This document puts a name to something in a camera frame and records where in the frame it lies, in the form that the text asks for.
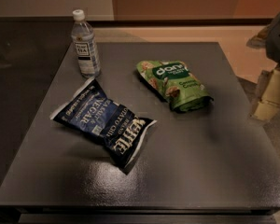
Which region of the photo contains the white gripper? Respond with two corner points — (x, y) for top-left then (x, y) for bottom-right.
(246, 11), (280, 121)

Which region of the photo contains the blue kettle chip bag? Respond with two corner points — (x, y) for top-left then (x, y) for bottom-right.
(49, 77), (156, 174)

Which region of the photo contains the green snack pouch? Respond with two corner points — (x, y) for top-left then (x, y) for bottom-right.
(136, 61), (214, 113)

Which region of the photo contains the clear plastic water bottle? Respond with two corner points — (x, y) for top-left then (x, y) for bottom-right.
(71, 9), (101, 78)

